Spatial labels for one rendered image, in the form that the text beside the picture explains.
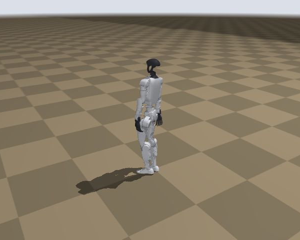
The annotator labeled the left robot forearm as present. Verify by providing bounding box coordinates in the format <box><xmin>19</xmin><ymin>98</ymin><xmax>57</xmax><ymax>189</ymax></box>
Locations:
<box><xmin>134</xmin><ymin>98</ymin><xmax>144</xmax><ymax>120</ymax></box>

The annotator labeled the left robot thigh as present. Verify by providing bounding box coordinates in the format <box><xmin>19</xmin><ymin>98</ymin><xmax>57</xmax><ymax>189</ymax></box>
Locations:
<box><xmin>137</xmin><ymin>116</ymin><xmax>152</xmax><ymax>149</ymax></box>

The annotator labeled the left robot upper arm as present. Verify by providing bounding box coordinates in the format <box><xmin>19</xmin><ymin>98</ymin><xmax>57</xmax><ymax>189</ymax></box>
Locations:
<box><xmin>139</xmin><ymin>78</ymin><xmax>150</xmax><ymax>104</ymax></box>

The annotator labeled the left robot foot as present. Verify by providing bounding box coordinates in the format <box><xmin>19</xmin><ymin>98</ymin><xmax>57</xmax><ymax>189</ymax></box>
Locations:
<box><xmin>136</xmin><ymin>168</ymin><xmax>154</xmax><ymax>174</ymax></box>

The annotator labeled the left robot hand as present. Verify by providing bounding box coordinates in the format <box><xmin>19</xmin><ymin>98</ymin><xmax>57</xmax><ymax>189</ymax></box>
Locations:
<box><xmin>135</xmin><ymin>117</ymin><xmax>144</xmax><ymax>132</ymax></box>

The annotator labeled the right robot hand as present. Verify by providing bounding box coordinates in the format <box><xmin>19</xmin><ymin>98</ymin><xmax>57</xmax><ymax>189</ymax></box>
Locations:
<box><xmin>154</xmin><ymin>109</ymin><xmax>163</xmax><ymax>126</ymax></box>

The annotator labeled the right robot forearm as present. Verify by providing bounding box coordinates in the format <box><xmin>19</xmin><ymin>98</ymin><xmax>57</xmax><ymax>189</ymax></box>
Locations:
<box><xmin>154</xmin><ymin>97</ymin><xmax>162</xmax><ymax>114</ymax></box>

